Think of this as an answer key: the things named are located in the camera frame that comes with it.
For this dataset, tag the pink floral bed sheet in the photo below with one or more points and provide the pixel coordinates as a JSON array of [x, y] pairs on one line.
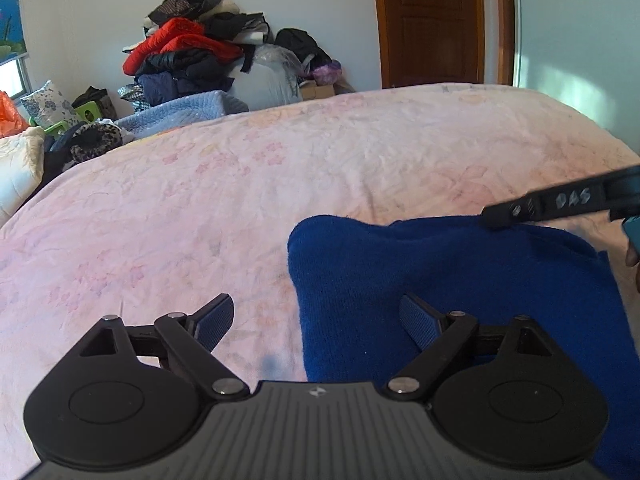
[[167, 223]]

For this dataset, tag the clear plastic bag bundle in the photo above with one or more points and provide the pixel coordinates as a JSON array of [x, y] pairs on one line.
[[272, 80]]

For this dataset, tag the cardboard box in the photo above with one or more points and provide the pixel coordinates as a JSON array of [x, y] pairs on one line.
[[310, 90]]

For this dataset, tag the dark patterned garment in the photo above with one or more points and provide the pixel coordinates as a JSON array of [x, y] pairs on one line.
[[81, 143]]

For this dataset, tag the floral white pillow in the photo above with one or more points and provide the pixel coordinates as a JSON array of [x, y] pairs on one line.
[[47, 106]]

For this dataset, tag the lotus print roller blind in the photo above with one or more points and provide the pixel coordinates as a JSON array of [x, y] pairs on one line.
[[12, 42]]

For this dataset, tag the light blue folded blanket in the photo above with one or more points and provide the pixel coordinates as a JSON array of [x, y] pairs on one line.
[[181, 112]]

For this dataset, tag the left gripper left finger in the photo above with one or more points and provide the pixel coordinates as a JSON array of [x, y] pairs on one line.
[[189, 341]]

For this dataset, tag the window with grey frame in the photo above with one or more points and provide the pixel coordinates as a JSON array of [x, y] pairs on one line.
[[14, 79]]

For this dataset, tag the pile of clothes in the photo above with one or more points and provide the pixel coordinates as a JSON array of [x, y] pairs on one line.
[[190, 47]]

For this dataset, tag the brown wooden door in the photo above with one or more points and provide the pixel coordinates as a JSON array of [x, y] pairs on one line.
[[429, 41]]

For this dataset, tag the right hand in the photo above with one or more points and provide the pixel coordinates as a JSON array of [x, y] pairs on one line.
[[633, 261]]

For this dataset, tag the blue knit sweater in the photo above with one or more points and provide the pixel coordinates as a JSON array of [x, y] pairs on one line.
[[349, 279]]

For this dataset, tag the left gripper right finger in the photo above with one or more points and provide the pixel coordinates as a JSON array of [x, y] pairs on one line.
[[441, 339]]

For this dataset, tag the black bag by wall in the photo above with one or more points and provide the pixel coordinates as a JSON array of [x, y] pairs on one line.
[[306, 49]]

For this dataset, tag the white quilted duvet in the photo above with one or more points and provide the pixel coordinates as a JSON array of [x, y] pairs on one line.
[[21, 169]]

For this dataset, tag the orange plastic bag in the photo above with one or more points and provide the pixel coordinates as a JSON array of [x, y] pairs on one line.
[[11, 120]]

